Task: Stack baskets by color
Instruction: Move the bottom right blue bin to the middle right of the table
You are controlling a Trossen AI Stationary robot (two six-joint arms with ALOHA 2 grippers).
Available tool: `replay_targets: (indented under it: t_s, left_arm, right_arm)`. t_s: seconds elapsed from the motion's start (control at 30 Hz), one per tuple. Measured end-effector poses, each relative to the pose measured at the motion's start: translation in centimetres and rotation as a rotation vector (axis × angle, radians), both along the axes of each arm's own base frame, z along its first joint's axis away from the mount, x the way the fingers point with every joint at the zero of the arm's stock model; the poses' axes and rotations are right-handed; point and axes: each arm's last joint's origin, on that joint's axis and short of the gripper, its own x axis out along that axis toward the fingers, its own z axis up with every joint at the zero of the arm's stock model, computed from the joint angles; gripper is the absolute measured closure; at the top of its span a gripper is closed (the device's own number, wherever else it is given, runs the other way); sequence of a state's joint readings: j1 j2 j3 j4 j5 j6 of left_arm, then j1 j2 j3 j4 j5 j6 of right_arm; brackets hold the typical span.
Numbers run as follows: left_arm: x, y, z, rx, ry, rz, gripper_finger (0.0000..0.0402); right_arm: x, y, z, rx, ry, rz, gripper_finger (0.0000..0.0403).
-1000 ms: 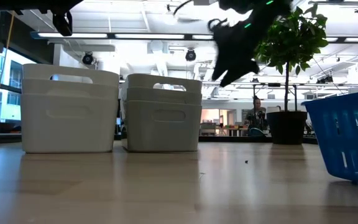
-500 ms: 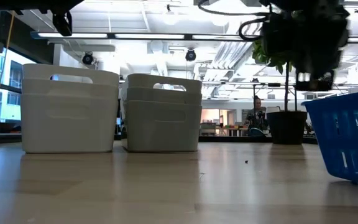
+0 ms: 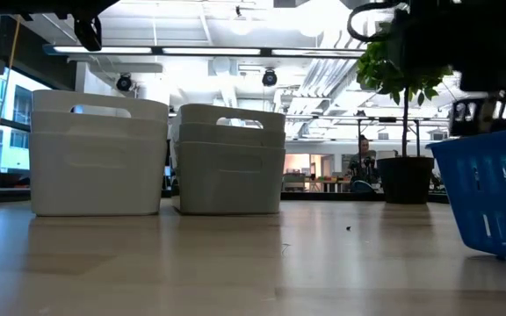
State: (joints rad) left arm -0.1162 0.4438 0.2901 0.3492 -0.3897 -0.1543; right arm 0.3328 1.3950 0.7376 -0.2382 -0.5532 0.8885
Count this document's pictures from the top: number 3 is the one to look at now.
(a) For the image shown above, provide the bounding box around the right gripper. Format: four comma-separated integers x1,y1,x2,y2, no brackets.
449,43,506,137

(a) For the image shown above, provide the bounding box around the blue slotted plastic basket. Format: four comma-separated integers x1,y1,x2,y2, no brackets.
425,126,506,265

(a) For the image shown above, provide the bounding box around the white plastic storage basket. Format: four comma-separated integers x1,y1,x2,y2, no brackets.
170,140,287,216
31,89,170,125
29,130,169,218
178,103,287,133
30,110,170,142
177,122,287,149

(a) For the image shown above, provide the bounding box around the black plant pot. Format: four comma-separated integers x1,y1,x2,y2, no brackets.
375,155,436,205

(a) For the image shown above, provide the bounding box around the green leafy small tree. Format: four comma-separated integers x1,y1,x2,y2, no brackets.
355,40,454,159

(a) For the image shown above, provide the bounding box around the person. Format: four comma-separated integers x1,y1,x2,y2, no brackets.
346,134,380,195

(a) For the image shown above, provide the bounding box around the black ceiling spotlight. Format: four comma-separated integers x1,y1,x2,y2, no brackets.
115,73,134,93
261,68,278,88

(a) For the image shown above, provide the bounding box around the long ceiling light bar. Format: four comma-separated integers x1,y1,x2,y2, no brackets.
43,43,367,59

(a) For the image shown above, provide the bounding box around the yellow hanging cable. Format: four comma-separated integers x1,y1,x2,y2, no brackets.
0,16,22,135

